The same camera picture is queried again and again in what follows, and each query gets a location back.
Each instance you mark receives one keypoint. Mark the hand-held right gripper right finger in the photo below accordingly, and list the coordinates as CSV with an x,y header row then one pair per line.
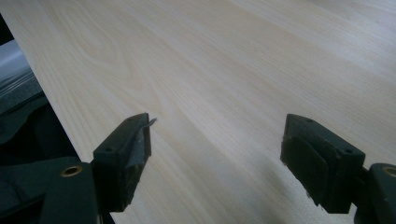
x,y
327,168

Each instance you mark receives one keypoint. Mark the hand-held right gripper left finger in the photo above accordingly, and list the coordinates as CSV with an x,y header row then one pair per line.
x,y
118,168

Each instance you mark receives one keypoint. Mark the metal floor rail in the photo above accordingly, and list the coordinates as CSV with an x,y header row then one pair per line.
x,y
12,68

